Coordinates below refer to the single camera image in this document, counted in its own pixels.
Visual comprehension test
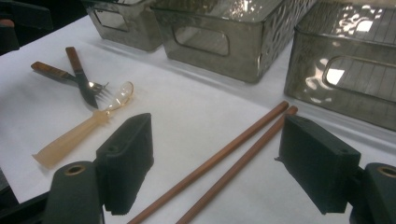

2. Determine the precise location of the wooden handled metal knife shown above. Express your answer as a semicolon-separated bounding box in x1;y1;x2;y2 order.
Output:
64;46;100;110

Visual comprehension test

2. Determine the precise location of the white table cover sheet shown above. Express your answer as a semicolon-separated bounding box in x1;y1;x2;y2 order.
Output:
0;15;396;224

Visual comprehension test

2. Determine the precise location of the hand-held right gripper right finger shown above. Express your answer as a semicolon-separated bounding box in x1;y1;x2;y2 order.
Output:
275;114;362;216

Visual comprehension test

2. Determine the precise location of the smoky transparent plastic bin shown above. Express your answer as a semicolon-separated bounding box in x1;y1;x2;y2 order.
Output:
150;0;317;84
283;0;396;132
81;0;163;52

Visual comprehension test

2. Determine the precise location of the wooden handled metal fork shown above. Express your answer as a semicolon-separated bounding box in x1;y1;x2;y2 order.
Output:
30;61;110;98

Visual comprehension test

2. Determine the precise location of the translucent amber plastic spoon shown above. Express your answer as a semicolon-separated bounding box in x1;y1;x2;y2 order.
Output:
32;81;135;170

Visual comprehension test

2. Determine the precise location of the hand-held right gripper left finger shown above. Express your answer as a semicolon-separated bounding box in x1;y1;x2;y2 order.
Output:
94;112;155;217

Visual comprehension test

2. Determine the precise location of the brown wooden chopstick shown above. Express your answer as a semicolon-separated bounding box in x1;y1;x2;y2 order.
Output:
175;105;299;224
126;100;290;224

